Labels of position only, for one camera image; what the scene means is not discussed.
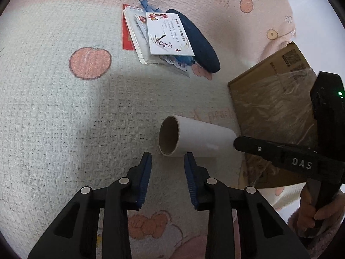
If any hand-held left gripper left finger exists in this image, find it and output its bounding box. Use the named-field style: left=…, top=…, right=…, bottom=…
left=28, top=152, right=153, bottom=259

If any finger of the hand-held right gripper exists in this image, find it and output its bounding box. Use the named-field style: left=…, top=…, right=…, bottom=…
left=233, top=136, right=283, bottom=164

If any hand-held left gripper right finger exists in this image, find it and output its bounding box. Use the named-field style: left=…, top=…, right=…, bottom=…
left=184, top=152, right=310, bottom=259

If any white paper tube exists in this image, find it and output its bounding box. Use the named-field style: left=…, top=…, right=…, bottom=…
left=158, top=115, right=237, bottom=158

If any brown cardboard box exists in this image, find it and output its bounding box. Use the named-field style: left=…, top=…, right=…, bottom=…
left=228, top=42, right=321, bottom=189

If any person's right hand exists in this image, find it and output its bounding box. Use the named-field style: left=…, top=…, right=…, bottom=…
left=298, top=186, right=345, bottom=231

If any blue patterned paper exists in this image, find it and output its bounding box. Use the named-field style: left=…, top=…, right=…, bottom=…
left=159, top=55, right=196, bottom=72

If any dark blue case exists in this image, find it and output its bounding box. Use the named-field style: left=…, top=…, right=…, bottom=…
left=165, top=9, right=221, bottom=73

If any printed waffle blanket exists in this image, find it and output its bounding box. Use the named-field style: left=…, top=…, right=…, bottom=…
left=0, top=0, right=345, bottom=259

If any spiral notebook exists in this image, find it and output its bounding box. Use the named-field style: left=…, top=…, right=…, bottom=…
left=123, top=5, right=162, bottom=65

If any white floral card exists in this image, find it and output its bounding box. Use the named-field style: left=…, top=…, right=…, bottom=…
left=146, top=11, right=194, bottom=56

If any red card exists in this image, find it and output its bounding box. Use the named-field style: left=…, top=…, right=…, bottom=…
left=122, top=4, right=136, bottom=51

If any blue pen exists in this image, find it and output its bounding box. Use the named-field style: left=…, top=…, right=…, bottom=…
left=139, top=0, right=162, bottom=13

